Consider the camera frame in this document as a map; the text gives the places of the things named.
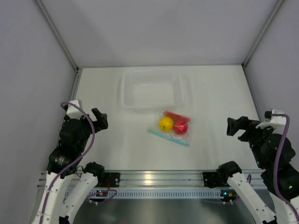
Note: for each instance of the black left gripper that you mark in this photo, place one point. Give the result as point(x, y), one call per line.
point(101, 123)

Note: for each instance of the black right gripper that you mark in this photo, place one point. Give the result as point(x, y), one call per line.
point(244, 122)

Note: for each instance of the red fake apple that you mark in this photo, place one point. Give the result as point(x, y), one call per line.
point(180, 127)

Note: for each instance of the yellow fake apple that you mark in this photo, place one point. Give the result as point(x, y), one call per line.
point(166, 124)

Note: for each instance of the clear zip top bag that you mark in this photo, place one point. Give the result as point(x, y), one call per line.
point(183, 140)

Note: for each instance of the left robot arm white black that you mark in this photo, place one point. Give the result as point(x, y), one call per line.
point(55, 207)

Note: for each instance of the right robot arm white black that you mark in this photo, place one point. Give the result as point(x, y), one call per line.
point(273, 153)

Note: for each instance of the white perforated plastic basket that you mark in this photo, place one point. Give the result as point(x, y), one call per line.
point(149, 89)

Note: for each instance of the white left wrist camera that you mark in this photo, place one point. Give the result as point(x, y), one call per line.
point(73, 112)

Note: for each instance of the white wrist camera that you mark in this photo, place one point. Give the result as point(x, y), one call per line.
point(275, 118)
point(73, 112)

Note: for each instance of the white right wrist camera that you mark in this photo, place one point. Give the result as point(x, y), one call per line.
point(275, 118)

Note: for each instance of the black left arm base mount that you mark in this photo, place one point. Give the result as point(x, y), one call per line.
point(109, 180)

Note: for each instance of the aluminium mounting rail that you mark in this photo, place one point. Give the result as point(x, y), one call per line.
point(167, 179)

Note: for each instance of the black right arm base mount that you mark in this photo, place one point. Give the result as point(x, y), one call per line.
point(213, 180)

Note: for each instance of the white slotted cable duct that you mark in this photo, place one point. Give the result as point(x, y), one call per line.
point(158, 194)

